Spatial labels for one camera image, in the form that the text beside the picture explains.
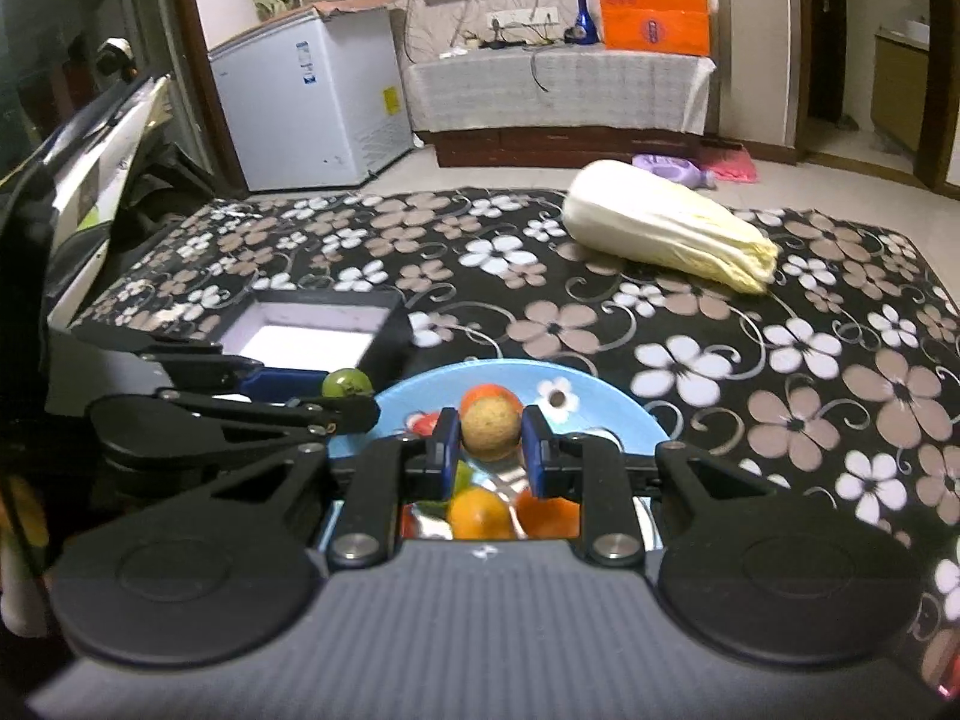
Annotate person's left forearm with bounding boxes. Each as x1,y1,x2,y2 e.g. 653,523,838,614
0,465,53,638

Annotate white chest freezer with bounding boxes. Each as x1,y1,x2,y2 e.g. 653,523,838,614
208,4,413,192

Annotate yellow-orange tomato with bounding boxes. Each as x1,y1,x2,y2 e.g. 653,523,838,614
460,382,520,410

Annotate dark wooden door frame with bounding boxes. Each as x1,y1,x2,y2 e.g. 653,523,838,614
787,0,960,196

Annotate small green tomato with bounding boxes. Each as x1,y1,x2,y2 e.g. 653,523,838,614
322,367,374,398

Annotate purple plastic item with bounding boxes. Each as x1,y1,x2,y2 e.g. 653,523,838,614
631,152,717,188

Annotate black bag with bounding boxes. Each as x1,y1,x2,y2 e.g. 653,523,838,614
120,120,248,241

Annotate blue round printed plate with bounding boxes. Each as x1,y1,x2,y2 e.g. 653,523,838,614
322,360,668,541

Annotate pink cloth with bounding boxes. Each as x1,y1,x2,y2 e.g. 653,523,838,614
705,146,760,185

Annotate brown cardboard sheet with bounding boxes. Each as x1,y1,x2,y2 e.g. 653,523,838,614
311,0,398,16

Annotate orange cardboard box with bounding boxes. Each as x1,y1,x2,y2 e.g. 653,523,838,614
590,0,712,57

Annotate small white camera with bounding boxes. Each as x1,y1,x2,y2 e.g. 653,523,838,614
94,37,140,80

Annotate small yellow-green fruit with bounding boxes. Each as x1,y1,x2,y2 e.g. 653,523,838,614
460,388,524,464

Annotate dark wooden TV cabinet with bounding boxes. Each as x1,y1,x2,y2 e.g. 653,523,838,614
416,124,721,170

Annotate black cardboard box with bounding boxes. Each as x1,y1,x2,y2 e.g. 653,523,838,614
217,292,413,391

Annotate white wall power sockets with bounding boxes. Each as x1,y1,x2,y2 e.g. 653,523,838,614
487,7,560,27

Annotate large orange tomato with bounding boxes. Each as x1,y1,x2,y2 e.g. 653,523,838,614
517,491,582,541

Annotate napa cabbage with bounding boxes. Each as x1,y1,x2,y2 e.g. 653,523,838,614
562,160,781,295

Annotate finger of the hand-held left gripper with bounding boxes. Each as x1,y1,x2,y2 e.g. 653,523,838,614
86,388,381,482
142,345,331,404

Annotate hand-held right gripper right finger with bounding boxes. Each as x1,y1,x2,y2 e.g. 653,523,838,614
521,405,777,571

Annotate medium orange tomato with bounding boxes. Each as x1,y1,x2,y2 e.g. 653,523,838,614
448,489,518,541

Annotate blue glass bottle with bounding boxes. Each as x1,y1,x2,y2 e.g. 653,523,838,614
566,0,601,46

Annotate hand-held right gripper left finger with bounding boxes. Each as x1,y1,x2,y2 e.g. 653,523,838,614
210,406,462,571

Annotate wooden kitchen cabinet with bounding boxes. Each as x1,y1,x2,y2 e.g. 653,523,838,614
874,26,935,158

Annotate cloth-covered TV cabinet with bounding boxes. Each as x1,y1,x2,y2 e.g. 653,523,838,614
405,49,717,137

